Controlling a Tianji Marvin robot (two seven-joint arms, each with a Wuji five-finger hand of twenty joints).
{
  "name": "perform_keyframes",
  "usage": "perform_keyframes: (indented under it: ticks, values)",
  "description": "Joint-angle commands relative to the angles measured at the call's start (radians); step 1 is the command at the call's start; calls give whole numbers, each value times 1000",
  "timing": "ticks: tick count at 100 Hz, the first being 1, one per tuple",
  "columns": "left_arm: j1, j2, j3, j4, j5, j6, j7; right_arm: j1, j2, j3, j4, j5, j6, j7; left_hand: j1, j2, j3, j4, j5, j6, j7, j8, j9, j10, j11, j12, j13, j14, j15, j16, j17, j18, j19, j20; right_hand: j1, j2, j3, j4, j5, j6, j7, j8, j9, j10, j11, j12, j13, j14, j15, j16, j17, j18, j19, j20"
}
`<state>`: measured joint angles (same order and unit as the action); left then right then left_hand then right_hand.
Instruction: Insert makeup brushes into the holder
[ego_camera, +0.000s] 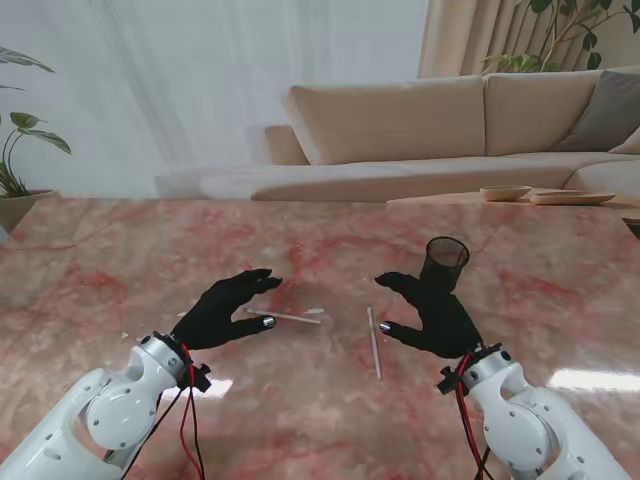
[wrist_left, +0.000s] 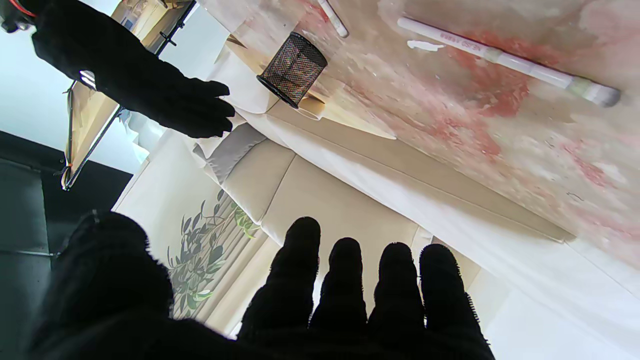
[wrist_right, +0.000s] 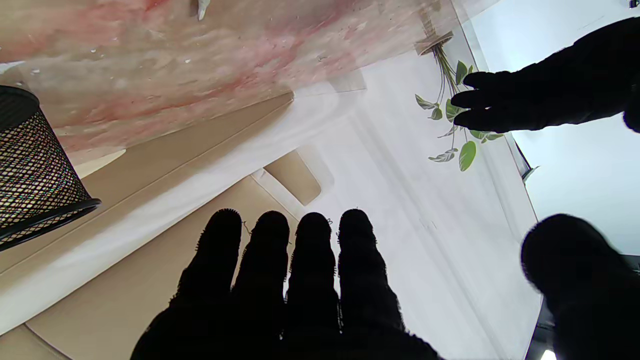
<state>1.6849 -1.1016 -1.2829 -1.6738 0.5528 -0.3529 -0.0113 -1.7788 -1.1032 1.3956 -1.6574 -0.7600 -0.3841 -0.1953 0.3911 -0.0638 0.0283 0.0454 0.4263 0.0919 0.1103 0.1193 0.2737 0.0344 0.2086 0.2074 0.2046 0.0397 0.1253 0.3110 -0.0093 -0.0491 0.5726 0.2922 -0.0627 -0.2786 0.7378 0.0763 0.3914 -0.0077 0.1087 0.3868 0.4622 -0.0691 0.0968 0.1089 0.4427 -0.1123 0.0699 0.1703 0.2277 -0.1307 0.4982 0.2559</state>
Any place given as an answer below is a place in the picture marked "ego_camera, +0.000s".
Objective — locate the beige curtain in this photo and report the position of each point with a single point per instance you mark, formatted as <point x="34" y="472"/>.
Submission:
<point x="450" y="35"/>

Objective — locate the white straw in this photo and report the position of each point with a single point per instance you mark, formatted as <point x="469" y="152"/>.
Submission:
<point x="374" y="345"/>
<point x="300" y="319"/>

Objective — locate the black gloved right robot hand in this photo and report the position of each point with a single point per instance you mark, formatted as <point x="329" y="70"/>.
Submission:
<point x="445" y="325"/>

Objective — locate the beige sofa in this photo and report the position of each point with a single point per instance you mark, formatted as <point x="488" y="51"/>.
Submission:
<point x="390" y="115"/>

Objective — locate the sheer white curtain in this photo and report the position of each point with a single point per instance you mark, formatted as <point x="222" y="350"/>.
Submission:
<point x="200" y="75"/>

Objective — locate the black mesh brush holder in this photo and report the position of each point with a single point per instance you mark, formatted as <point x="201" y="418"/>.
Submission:
<point x="447" y="260"/>

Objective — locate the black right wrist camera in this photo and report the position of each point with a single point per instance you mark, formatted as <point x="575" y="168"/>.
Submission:
<point x="448" y="382"/>

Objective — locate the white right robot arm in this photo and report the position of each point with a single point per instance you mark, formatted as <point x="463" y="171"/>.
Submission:
<point x="520" y="415"/>

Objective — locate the wooden coffee table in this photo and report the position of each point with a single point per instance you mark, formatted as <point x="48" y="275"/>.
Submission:
<point x="450" y="198"/>

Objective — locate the long white table fleck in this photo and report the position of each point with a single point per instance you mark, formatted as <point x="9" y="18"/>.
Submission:
<point x="315" y="310"/>

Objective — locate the wooden bowl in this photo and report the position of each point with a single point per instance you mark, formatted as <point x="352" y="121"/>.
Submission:
<point x="505" y="192"/>

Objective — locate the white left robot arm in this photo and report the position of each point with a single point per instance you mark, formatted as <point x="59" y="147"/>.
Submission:
<point x="120" y="405"/>

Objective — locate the flat wooden tray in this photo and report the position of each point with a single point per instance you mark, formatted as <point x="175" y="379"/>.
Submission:
<point x="570" y="198"/>

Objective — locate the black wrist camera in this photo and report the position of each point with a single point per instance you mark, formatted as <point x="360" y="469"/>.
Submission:
<point x="448" y="382"/>
<point x="200" y="380"/>

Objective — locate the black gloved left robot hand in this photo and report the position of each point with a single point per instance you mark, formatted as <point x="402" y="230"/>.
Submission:
<point x="215" y="315"/>

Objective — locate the grey sofa cushion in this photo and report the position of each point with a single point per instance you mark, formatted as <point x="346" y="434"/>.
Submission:
<point x="605" y="110"/>

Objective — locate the green plant in beige pot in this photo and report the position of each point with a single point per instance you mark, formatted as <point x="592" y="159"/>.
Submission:
<point x="25" y="205"/>

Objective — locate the tall green leafy plant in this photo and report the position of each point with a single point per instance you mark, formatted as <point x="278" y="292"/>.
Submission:
<point x="520" y="62"/>

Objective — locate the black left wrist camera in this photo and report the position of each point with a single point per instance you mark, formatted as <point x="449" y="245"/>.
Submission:
<point x="200" y="380"/>

